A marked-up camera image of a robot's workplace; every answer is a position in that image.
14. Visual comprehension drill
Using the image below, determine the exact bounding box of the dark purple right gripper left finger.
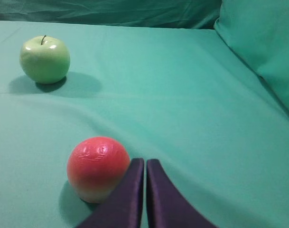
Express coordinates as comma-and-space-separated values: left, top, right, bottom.
78, 158, 144, 228

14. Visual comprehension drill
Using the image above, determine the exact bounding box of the green tablecloth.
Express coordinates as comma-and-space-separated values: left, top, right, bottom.
0, 21, 289, 228

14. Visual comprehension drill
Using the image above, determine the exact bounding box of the green apple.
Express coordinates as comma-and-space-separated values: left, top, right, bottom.
19, 35, 70, 85

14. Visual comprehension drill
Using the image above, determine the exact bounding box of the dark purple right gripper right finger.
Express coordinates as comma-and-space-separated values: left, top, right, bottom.
146, 159, 215, 228

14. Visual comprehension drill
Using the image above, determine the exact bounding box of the red yellow round bread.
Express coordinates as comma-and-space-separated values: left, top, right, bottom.
66, 136, 131, 203

